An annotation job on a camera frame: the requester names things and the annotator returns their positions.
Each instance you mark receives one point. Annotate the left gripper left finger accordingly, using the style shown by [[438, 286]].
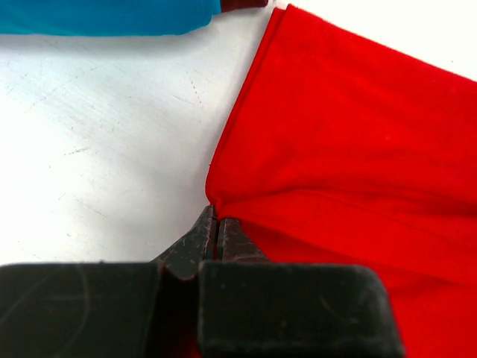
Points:
[[136, 309]]

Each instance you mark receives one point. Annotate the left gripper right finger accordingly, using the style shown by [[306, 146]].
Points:
[[249, 306]]

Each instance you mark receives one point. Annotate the blue folded t shirt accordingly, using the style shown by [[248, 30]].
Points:
[[106, 18]]

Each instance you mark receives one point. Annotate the dark red folded t shirt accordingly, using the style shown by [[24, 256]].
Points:
[[231, 5]]

